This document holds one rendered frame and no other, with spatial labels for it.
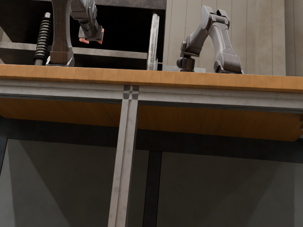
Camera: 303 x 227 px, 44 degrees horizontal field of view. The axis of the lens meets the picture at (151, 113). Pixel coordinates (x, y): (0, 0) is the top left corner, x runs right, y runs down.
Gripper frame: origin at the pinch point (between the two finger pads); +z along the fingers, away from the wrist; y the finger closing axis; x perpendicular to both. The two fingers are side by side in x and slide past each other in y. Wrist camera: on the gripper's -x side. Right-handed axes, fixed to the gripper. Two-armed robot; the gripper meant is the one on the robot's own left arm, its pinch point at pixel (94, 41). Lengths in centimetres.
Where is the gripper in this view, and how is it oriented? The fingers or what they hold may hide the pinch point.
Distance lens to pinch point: 185.4
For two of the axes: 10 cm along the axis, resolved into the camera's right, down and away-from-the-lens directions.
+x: -0.9, 9.4, -3.3
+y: -9.9, -0.6, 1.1
